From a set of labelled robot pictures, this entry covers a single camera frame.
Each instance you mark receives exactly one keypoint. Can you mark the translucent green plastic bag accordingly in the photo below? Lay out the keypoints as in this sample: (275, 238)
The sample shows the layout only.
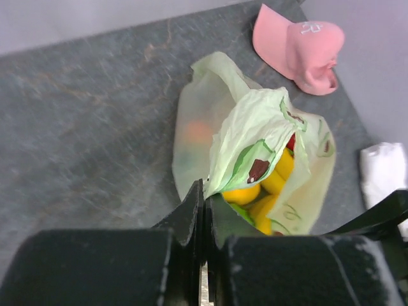
(230, 133)

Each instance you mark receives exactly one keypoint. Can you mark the yellow fake lemon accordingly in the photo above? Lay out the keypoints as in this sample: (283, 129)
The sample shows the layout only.
(242, 197)

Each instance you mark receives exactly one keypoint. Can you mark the red fake fruit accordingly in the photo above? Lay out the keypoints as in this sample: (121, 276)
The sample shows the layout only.
(291, 143)

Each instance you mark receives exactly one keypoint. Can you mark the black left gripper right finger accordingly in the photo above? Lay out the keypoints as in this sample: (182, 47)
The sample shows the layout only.
(223, 227)

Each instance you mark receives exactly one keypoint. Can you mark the yellow fake banana bunch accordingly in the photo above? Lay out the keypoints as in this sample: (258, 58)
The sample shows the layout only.
(273, 185)

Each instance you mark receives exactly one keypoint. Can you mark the pink baseball cap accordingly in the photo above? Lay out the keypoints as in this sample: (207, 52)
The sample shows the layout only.
(304, 52)

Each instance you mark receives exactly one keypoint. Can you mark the white folded towel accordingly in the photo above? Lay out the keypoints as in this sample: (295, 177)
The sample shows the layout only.
(383, 170)

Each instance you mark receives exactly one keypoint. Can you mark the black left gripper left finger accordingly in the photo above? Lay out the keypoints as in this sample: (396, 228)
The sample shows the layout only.
(181, 282)

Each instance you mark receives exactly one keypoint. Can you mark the green fake apple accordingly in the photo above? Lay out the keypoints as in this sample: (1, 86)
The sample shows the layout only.
(242, 212)

